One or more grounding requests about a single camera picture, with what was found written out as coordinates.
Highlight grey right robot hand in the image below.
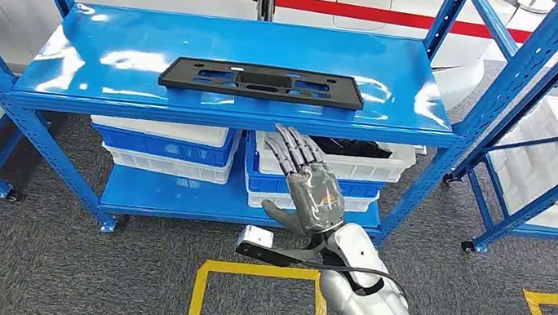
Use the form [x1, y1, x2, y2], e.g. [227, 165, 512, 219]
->
[251, 121, 357, 241]

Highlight black plastic plate bracket part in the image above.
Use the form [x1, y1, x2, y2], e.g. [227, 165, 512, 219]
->
[157, 50, 368, 116]

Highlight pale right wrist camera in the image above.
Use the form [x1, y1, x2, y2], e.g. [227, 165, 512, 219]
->
[235, 224, 277, 259]

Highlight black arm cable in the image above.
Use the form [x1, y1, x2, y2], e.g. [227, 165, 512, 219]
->
[313, 248, 414, 302]

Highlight blue plastic crate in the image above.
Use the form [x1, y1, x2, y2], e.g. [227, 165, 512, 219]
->
[87, 113, 243, 171]
[240, 132, 388, 211]

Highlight black plastic parts pile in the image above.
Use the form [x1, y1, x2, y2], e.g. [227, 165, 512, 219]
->
[307, 133, 394, 164]

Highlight black chrome stanchion post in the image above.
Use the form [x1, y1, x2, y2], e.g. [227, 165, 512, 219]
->
[246, 0, 277, 24]

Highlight black camera bracket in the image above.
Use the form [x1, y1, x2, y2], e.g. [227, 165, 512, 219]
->
[234, 227, 329, 274]

